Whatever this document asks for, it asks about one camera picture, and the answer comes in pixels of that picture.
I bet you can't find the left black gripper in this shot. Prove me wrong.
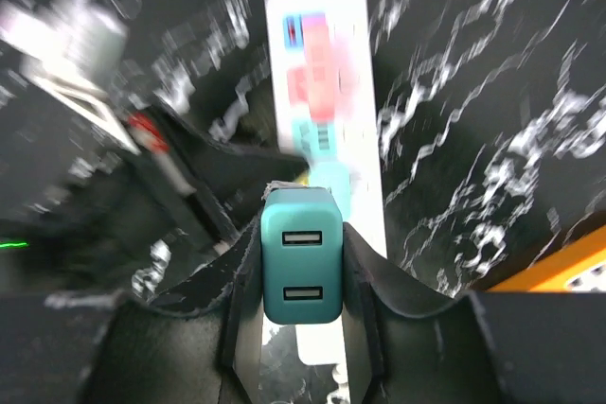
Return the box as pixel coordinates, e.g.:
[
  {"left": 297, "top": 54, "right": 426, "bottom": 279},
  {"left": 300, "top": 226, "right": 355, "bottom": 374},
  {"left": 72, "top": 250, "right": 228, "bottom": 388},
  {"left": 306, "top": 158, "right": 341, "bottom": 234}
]
[{"left": 27, "top": 113, "right": 309, "bottom": 281}]

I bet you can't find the white coiled power cable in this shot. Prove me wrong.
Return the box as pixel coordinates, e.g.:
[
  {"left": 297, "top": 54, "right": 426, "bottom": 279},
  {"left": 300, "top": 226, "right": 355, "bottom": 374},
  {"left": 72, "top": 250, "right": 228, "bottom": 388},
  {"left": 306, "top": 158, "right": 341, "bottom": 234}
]
[{"left": 330, "top": 360, "right": 349, "bottom": 404}]

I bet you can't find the yellow cube socket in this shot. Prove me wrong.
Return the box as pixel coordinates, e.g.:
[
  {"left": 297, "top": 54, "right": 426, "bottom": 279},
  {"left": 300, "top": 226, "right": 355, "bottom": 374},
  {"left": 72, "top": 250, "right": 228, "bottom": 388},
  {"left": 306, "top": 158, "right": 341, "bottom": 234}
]
[{"left": 475, "top": 227, "right": 605, "bottom": 292}]

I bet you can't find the white multicolour power strip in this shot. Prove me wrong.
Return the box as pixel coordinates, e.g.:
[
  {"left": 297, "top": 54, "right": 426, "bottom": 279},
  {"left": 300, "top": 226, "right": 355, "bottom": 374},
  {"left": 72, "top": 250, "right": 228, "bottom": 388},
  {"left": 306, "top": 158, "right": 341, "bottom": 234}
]
[{"left": 265, "top": 0, "right": 386, "bottom": 365}]

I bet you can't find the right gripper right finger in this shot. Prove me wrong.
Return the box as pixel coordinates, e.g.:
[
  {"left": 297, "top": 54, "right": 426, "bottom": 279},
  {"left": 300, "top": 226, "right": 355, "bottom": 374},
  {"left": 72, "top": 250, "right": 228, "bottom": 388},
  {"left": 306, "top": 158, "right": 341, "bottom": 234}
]
[{"left": 342, "top": 226, "right": 605, "bottom": 403}]

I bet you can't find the pink plug adapter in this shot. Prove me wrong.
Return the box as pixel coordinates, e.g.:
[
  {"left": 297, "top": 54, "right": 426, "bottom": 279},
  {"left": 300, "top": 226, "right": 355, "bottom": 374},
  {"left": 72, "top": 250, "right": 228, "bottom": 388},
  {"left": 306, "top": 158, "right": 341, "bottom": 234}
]
[{"left": 283, "top": 13, "right": 360, "bottom": 124}]

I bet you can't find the teal usb charger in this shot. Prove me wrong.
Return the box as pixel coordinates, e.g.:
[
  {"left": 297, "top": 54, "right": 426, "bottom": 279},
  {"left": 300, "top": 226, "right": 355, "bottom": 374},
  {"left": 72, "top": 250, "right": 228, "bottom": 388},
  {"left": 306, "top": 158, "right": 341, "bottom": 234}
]
[{"left": 260, "top": 186, "right": 344, "bottom": 325}]

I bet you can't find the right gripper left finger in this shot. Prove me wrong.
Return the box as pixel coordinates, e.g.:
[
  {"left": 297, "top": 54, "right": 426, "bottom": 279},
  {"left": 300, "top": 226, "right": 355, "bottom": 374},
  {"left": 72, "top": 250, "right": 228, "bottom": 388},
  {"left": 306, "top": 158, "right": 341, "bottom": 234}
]
[{"left": 80, "top": 220, "right": 263, "bottom": 403}]

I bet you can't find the green usb charger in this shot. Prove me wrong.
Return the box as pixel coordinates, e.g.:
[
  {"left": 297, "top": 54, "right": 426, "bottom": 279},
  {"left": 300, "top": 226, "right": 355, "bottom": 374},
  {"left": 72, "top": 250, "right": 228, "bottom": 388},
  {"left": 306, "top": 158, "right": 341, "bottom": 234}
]
[{"left": 309, "top": 161, "right": 351, "bottom": 221}]

